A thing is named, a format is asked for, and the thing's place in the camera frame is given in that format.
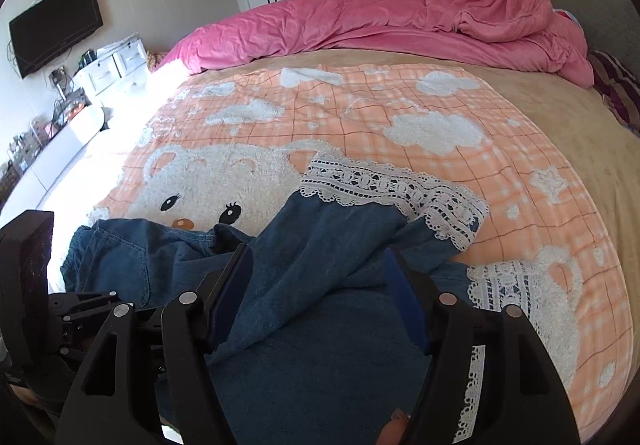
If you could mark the striped purple pillow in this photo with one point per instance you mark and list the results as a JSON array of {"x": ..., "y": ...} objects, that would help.
[{"x": 618, "y": 87}]

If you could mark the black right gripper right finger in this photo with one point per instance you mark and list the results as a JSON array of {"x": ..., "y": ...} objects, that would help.
[{"x": 490, "y": 381}]

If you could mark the black wall television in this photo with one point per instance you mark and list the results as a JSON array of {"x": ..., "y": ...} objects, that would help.
[{"x": 49, "y": 28}]

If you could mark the blue denim pants lace hem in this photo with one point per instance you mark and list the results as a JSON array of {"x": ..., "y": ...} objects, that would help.
[{"x": 317, "y": 353}]

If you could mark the grey headboard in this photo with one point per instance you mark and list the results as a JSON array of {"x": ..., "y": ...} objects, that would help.
[{"x": 611, "y": 26}]

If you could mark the white drawer cabinet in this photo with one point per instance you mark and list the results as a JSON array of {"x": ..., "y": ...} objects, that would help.
[{"x": 114, "y": 64}]

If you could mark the orange bear plush blanket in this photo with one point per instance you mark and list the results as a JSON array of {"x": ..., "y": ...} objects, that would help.
[{"x": 505, "y": 187}]

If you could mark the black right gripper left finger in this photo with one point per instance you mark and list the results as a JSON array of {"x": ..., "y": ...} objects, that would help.
[{"x": 113, "y": 397}]

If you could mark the pink quilt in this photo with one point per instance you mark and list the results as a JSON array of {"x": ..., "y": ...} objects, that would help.
[{"x": 520, "y": 35}]

